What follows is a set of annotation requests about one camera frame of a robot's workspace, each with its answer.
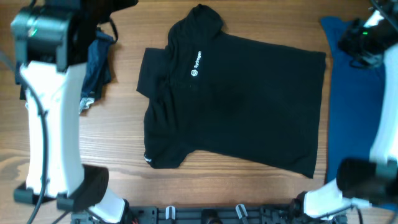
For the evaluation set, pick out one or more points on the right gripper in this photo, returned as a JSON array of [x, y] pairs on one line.
[[344, 42]]

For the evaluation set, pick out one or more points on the folded navy blue shirt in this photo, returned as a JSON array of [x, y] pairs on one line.
[[98, 51]]

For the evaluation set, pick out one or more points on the black polo shirt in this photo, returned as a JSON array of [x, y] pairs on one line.
[[212, 91]]

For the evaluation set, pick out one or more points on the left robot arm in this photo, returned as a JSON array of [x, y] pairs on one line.
[[51, 43]]

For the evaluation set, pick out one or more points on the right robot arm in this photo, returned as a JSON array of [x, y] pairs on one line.
[[361, 183]]

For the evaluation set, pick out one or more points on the folded light grey garment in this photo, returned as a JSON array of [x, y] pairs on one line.
[[85, 104]]

